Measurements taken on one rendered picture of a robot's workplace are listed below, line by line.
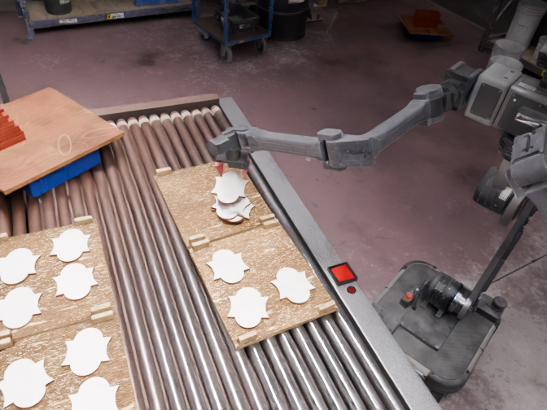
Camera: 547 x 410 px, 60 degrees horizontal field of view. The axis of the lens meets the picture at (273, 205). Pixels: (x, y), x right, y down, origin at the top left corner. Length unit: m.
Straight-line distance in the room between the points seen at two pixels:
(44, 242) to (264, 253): 0.74
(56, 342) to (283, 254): 0.74
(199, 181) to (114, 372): 0.82
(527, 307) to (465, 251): 0.48
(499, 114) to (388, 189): 1.95
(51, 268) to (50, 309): 0.16
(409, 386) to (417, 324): 0.99
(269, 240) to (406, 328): 0.98
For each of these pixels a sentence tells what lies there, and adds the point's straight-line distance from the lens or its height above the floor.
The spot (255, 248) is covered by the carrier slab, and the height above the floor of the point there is 0.94.
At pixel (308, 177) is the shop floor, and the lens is 3.47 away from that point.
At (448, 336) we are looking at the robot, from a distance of 2.50.
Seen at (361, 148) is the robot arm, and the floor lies 1.45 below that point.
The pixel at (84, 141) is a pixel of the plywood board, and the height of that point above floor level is 1.04.
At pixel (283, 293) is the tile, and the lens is 1.53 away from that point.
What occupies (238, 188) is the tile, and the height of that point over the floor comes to 1.04.
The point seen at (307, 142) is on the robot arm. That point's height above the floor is 1.39.
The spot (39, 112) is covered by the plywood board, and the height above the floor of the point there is 1.04.
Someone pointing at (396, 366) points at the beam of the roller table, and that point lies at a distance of 1.51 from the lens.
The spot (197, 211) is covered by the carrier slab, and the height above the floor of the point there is 0.94.
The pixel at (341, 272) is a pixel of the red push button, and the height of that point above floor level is 0.93.
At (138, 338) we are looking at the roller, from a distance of 1.48.
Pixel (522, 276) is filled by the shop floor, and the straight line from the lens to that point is 3.33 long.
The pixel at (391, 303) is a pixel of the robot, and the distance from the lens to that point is 2.51.
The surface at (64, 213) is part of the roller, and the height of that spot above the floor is 0.92.
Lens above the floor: 2.16
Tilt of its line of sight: 42 degrees down
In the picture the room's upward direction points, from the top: 7 degrees clockwise
